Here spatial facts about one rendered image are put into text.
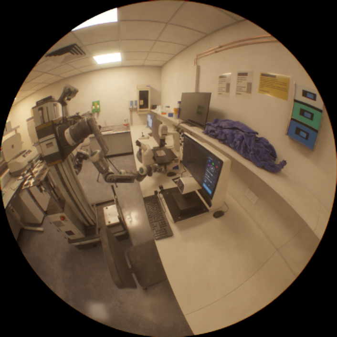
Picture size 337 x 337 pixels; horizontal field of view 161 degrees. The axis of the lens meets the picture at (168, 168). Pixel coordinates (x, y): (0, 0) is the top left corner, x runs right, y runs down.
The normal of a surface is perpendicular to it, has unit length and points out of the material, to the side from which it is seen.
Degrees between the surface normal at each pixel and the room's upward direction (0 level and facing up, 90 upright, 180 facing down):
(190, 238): 0
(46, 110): 90
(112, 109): 90
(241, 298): 0
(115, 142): 90
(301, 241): 90
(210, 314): 0
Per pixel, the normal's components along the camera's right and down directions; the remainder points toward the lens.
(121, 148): 0.32, 0.52
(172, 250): 0.04, -0.84
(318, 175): -0.95, 0.15
